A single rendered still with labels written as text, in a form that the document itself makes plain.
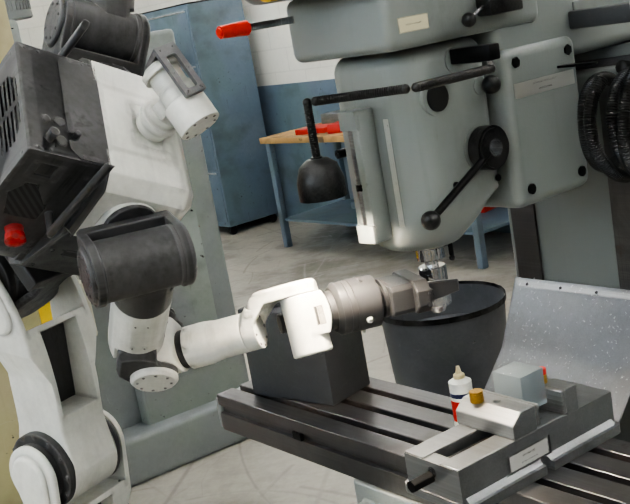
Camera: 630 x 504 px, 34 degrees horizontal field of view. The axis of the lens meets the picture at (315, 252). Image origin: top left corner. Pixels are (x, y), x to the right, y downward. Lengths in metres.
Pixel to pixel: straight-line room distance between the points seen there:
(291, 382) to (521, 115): 0.74
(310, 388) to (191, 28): 6.98
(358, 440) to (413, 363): 1.85
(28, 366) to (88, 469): 0.22
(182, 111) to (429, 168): 0.38
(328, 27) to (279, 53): 7.44
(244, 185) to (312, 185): 7.57
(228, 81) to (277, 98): 0.47
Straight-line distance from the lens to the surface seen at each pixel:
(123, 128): 1.57
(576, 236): 2.01
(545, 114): 1.74
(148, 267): 1.45
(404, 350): 3.70
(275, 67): 9.13
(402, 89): 1.46
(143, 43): 1.73
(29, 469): 1.88
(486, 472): 1.58
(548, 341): 2.05
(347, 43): 1.58
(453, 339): 3.62
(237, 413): 2.20
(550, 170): 1.75
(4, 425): 3.26
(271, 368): 2.11
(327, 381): 2.02
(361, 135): 1.59
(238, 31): 1.60
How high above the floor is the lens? 1.70
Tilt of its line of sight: 13 degrees down
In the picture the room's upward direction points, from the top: 10 degrees counter-clockwise
